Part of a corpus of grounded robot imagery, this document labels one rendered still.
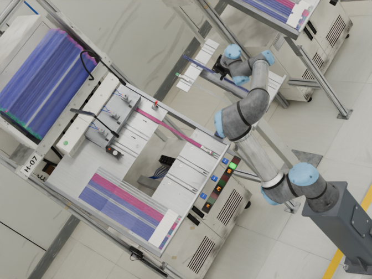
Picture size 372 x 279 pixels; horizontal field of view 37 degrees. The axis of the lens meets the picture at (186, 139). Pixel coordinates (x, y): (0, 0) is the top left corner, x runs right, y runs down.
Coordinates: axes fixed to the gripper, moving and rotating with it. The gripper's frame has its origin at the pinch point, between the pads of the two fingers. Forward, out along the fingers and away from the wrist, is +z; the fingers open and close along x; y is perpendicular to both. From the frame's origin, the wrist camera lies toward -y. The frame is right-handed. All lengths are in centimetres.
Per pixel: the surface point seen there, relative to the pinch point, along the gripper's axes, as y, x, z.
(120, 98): 40, 39, 7
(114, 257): -2, 105, 147
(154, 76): 56, -46, 190
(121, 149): 24, 61, 10
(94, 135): 39, 63, 7
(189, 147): -5.0, 41.3, 6.1
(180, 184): -12, 61, 5
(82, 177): 33, 85, 12
